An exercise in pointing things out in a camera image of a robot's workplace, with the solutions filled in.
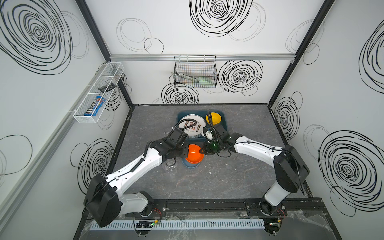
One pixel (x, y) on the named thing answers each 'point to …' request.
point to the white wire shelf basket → (111, 73)
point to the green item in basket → (207, 81)
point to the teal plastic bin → (223, 122)
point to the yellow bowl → (216, 118)
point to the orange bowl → (194, 155)
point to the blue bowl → (188, 164)
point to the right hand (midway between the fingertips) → (198, 151)
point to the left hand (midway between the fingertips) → (187, 150)
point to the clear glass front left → (170, 169)
